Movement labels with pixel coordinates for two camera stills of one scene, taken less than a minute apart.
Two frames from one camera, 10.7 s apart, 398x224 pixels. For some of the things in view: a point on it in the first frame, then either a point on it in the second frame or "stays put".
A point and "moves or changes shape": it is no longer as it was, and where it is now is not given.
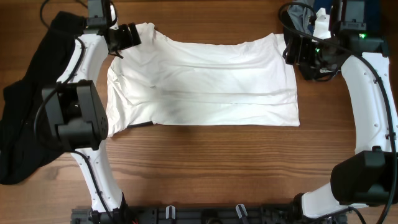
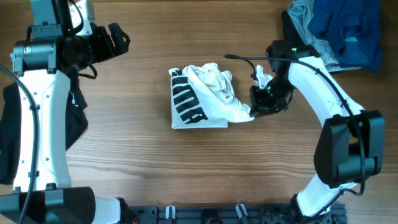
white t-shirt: [159, 81] moves or changes shape
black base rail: [204, 214] stays put
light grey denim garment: [300, 14] stays put
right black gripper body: [312, 55] to [267, 99]
